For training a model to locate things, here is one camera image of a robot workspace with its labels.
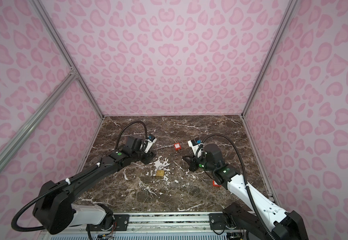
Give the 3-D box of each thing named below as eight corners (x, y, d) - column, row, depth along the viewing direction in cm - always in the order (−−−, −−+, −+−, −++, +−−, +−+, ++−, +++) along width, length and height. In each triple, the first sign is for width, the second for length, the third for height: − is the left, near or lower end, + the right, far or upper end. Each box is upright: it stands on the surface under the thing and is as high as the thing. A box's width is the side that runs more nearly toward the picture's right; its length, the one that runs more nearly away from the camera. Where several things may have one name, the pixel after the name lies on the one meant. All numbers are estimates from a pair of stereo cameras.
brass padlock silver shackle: (156, 176, 91) (155, 174, 89) (157, 166, 95) (156, 165, 93) (164, 176, 91) (163, 174, 89) (164, 166, 95) (164, 165, 93)
